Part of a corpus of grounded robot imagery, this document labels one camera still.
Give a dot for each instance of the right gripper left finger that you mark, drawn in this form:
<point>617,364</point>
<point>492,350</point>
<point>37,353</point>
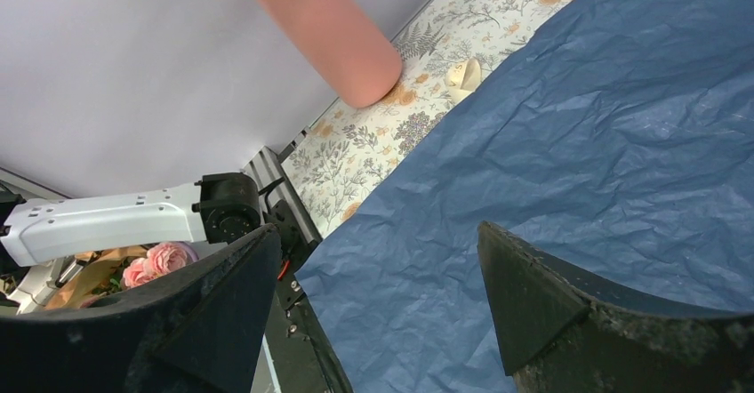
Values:
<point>198,329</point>

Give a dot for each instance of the pink ceramic vase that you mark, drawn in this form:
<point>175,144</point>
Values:
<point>342,44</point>

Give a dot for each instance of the small cream ribbon scrap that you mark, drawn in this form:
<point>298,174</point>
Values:
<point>463,78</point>

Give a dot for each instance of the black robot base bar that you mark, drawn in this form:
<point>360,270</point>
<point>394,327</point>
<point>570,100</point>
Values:
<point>296,355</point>

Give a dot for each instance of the blue paper bouquet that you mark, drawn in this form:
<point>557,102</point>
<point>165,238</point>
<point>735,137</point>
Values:
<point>619,139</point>

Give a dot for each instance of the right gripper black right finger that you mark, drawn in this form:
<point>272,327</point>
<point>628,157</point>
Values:
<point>561,328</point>

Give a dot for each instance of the floral patterned table mat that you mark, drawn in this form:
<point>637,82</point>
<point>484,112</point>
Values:
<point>348,152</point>

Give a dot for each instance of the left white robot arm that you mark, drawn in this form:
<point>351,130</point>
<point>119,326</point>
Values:
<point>45,244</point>

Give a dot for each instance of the spare bouquet below table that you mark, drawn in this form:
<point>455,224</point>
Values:
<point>116,270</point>

